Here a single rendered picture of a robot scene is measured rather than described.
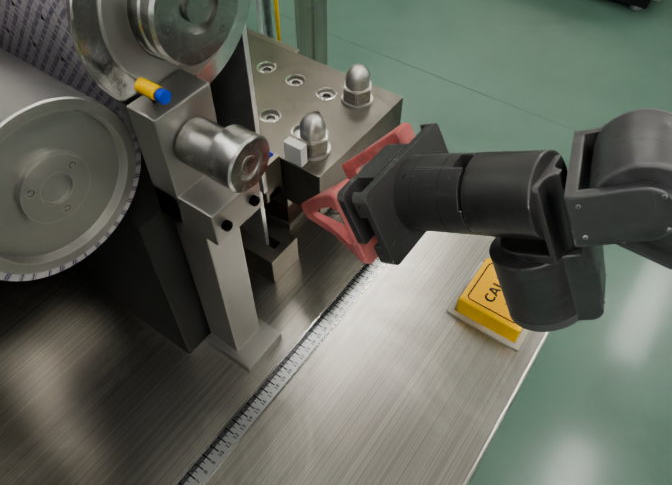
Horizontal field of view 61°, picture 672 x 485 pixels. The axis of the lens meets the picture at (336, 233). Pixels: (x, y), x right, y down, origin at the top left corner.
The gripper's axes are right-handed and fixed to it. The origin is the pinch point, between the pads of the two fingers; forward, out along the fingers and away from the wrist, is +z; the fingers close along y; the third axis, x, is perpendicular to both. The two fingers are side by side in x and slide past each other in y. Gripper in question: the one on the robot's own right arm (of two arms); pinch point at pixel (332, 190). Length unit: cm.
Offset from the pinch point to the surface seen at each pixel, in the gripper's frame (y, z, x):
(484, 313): 6.9, -5.1, -20.2
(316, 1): 73, 65, 1
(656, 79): 216, 43, -96
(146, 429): -21.7, 13.7, -12.4
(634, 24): 254, 61, -86
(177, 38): -8.3, -3.2, 17.1
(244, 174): -10.0, -5.1, 8.4
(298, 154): 4.2, 7.5, 1.2
